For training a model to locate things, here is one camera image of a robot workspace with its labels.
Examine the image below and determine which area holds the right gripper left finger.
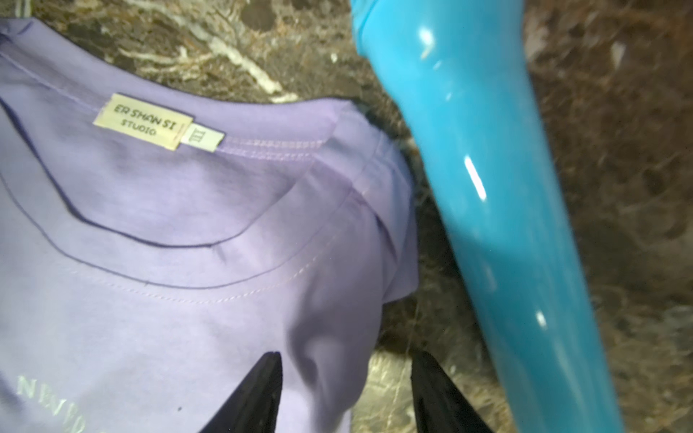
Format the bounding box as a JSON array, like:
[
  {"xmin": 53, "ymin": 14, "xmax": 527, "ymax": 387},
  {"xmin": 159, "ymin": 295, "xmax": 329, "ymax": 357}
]
[{"xmin": 200, "ymin": 352, "xmax": 283, "ymax": 433}]

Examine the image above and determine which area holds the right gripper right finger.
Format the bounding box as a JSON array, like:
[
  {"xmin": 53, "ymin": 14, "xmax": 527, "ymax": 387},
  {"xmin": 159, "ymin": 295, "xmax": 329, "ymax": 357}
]
[{"xmin": 411, "ymin": 351, "xmax": 493, "ymax": 433}]

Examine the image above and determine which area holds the blue toy microphone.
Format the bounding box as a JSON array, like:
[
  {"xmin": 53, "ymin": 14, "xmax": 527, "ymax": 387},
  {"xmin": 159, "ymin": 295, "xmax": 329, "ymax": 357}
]
[{"xmin": 351, "ymin": 1, "xmax": 624, "ymax": 432}]

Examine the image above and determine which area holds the purple Persist t-shirt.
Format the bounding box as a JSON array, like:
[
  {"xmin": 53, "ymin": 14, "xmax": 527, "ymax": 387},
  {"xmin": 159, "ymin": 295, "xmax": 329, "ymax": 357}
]
[{"xmin": 1, "ymin": 18, "xmax": 419, "ymax": 432}]

